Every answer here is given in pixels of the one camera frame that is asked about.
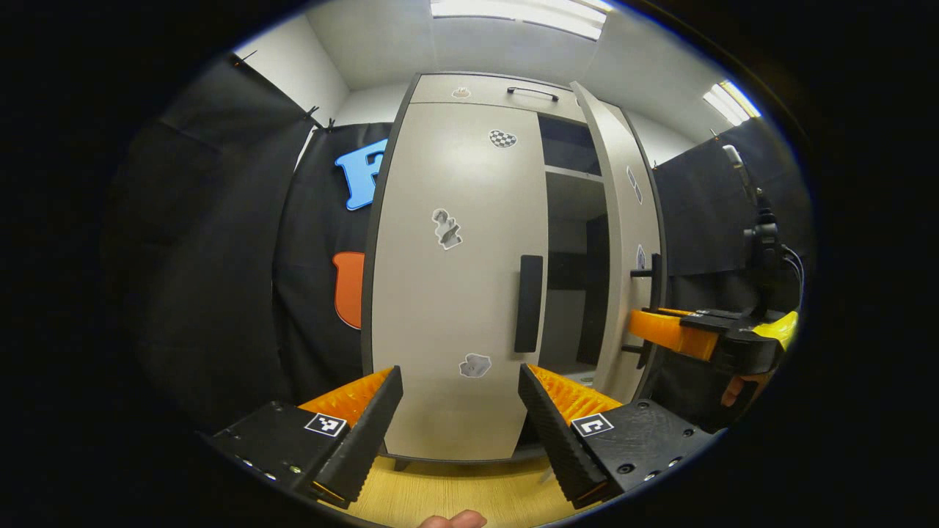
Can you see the black backdrop cloth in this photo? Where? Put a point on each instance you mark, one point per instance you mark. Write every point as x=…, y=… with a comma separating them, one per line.
x=213, y=257
x=704, y=213
x=312, y=242

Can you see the white cabinet inner shelf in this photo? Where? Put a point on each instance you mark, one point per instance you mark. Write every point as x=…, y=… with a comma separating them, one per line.
x=576, y=174

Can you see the beige cabinet door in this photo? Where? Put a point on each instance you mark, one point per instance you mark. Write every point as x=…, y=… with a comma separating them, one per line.
x=455, y=308
x=623, y=220

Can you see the beige double-door shoe cabinet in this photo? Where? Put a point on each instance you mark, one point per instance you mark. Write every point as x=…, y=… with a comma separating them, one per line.
x=455, y=308

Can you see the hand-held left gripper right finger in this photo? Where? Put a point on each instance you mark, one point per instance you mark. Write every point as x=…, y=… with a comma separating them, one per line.
x=557, y=433

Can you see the long ceiling light panel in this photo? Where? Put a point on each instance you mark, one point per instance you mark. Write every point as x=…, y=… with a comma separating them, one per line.
x=528, y=11

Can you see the beige cabinet top drawer front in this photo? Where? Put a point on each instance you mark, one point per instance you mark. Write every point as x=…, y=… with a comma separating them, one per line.
x=484, y=89

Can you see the small ceiling light panel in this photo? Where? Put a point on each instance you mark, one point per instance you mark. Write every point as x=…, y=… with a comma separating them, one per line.
x=732, y=103

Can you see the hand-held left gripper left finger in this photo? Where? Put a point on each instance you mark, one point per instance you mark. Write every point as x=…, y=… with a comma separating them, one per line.
x=370, y=433

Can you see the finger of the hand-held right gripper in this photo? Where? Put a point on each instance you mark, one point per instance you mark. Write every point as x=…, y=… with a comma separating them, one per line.
x=671, y=334

